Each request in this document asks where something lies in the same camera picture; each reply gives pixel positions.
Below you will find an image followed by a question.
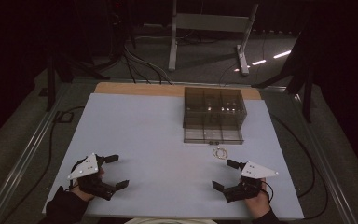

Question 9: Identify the aluminium floor rail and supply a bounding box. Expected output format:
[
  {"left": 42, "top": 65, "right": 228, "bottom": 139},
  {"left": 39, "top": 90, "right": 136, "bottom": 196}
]
[
  {"left": 292, "top": 91, "right": 358, "bottom": 224},
  {"left": 0, "top": 82, "right": 73, "bottom": 224}
]

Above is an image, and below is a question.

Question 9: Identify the person's right hand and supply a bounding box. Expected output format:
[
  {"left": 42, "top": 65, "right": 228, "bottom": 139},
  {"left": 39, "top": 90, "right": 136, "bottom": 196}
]
[{"left": 240, "top": 177, "right": 272, "bottom": 220}]

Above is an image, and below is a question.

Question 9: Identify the white table mat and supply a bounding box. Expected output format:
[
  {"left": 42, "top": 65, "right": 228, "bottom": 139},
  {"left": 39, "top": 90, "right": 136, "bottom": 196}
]
[{"left": 42, "top": 92, "right": 306, "bottom": 221}]

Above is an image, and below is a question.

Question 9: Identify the clear smoky plastic drawer box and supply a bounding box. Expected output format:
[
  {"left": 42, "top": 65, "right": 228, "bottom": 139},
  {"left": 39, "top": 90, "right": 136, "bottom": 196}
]
[{"left": 182, "top": 86, "right": 248, "bottom": 146}]

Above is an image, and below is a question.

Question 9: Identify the person's left hand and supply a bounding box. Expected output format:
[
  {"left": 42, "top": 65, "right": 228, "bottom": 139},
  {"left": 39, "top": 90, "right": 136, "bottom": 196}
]
[{"left": 70, "top": 167, "right": 105, "bottom": 203}]

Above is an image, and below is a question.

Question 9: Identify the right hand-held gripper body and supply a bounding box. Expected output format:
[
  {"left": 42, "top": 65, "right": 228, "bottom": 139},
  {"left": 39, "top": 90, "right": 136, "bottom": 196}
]
[{"left": 222, "top": 161, "right": 280, "bottom": 203}]

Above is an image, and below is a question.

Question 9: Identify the black square floor socket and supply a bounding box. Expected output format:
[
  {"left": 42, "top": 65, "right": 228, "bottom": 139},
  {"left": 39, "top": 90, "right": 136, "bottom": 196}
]
[{"left": 53, "top": 110, "right": 75, "bottom": 124}]

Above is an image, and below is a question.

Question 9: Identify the wooden table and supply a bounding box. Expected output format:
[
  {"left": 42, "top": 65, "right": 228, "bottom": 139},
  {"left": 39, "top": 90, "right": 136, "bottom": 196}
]
[{"left": 93, "top": 81, "right": 263, "bottom": 101}]

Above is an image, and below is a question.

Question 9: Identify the black tripod stand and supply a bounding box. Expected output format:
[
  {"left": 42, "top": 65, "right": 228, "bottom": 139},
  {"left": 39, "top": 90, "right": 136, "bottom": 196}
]
[
  {"left": 45, "top": 46, "right": 111, "bottom": 113},
  {"left": 251, "top": 18, "right": 316, "bottom": 124}
]

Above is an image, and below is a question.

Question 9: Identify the white metal stand frame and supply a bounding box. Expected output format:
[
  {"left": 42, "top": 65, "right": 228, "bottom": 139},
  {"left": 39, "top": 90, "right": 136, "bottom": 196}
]
[{"left": 167, "top": 0, "right": 261, "bottom": 77}]

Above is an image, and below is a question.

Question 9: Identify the bundle of floor cables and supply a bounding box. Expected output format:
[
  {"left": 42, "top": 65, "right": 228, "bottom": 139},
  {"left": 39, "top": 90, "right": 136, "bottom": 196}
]
[{"left": 122, "top": 43, "right": 175, "bottom": 86}]

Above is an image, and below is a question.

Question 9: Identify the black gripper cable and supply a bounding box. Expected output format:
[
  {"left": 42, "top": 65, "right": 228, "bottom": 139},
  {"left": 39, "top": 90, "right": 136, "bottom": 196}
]
[{"left": 260, "top": 179, "right": 275, "bottom": 204}]

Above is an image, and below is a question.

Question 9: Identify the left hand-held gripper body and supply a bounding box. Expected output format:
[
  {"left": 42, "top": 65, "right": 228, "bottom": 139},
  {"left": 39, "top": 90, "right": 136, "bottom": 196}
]
[{"left": 67, "top": 152, "right": 117, "bottom": 202}]

